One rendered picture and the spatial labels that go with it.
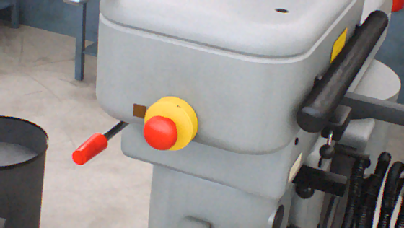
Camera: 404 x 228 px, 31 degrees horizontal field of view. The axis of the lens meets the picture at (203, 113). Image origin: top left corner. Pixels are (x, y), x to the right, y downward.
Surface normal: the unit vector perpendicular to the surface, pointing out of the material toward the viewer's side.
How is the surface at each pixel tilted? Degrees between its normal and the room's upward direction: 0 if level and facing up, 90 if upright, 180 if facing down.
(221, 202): 90
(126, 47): 90
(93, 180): 0
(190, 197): 90
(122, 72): 90
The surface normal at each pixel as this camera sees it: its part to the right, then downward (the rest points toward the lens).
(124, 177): 0.11, -0.90
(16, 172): 0.58, 0.45
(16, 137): -0.26, 0.33
